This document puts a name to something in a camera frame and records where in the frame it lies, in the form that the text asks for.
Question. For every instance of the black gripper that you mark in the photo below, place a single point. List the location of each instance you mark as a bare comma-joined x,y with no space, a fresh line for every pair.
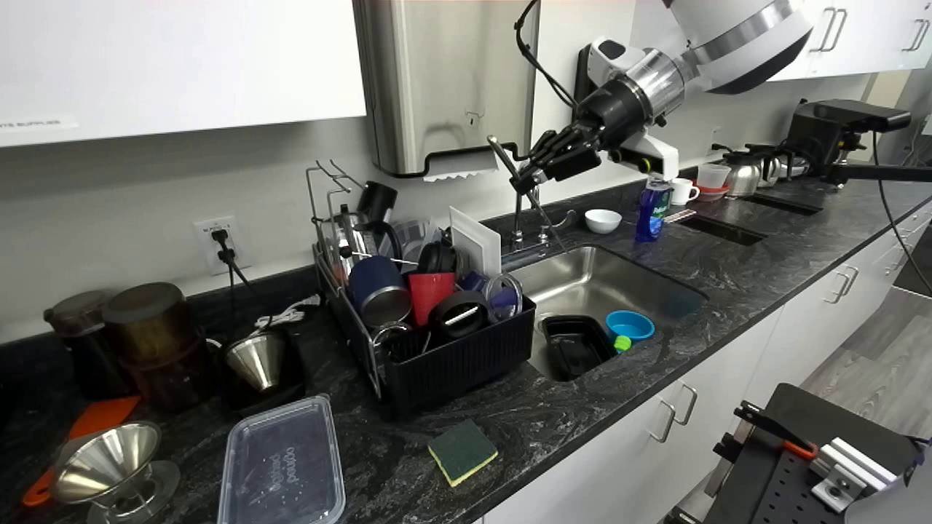
608,116

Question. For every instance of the silver table knife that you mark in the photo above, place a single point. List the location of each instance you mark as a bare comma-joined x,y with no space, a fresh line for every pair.
501,154

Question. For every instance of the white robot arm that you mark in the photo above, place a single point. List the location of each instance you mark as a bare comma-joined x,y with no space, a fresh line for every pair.
737,38

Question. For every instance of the stainless steel sink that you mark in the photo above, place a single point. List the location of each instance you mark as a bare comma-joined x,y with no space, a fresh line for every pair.
621,279

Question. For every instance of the black dish rack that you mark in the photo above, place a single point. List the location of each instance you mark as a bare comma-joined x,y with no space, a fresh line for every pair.
456,367

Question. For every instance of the tall chrome faucet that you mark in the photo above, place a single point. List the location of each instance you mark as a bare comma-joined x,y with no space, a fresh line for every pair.
541,220

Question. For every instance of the small white bowl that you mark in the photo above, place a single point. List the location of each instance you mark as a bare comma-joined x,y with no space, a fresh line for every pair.
605,220

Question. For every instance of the blue soap bottle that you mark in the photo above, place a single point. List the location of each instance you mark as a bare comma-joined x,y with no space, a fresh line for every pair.
653,212

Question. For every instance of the white square plate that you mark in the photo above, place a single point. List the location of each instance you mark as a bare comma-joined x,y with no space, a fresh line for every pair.
475,243

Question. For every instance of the white mug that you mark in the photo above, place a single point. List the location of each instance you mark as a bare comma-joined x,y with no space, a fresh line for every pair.
682,192

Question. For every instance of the stainless paper towel dispenser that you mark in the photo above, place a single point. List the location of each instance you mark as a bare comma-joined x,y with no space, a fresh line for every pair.
440,76

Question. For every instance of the blue round cup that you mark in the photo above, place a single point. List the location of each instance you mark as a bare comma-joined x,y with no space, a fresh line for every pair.
501,298

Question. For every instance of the blue plastic bowl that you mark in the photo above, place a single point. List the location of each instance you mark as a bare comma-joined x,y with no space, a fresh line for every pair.
630,323

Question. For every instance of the red plastic cup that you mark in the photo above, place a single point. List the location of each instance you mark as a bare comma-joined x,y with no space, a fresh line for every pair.
429,292

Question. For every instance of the grey black round lid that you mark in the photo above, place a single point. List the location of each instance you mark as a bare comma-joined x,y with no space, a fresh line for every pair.
459,316

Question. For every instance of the black bottle with white label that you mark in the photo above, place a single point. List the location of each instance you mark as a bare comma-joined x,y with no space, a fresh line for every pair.
376,202

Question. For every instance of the silver kettle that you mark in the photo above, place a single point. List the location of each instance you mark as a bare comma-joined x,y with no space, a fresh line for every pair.
746,176

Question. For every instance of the black plastic food container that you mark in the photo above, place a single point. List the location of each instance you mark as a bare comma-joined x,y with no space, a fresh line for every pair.
579,351

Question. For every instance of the small green plastic cup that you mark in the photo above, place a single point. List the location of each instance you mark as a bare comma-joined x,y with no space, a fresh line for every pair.
624,341

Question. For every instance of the dark blue metal mug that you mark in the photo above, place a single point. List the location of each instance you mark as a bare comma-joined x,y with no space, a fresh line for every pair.
376,285

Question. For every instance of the black coffee machine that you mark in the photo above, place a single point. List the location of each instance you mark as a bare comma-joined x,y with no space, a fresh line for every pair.
839,131

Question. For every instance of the green yellow sponge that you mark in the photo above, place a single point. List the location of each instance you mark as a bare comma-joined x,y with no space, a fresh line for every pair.
465,451

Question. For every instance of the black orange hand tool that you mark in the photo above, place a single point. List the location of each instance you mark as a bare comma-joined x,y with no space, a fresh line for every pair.
775,431

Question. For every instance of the small metal cone dripper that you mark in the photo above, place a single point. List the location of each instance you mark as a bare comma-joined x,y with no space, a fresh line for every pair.
255,358

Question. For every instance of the black perforated stand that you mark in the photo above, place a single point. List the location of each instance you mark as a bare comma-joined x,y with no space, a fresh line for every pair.
775,485

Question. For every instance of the wide white upper cabinet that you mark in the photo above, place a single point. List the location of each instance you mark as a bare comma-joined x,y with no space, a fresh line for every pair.
177,58

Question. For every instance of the clear plastic container lid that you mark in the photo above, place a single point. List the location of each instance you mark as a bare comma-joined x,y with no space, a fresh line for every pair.
280,467

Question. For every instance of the dark round canister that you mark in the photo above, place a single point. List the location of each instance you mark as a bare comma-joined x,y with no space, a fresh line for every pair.
84,339

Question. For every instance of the orange flat mat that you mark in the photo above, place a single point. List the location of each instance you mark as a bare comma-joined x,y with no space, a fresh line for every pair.
88,422

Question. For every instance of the large metal cone funnel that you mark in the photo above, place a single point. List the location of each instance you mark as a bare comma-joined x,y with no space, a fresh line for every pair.
102,461

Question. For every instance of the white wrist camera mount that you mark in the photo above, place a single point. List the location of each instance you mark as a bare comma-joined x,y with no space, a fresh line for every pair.
651,154

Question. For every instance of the black camera boom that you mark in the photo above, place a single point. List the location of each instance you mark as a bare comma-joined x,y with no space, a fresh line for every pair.
883,172

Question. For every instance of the white wall outlet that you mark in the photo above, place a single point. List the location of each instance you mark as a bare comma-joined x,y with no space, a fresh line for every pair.
216,234

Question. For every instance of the silver aluminium bracket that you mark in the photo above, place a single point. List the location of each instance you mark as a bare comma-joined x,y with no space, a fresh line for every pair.
854,476

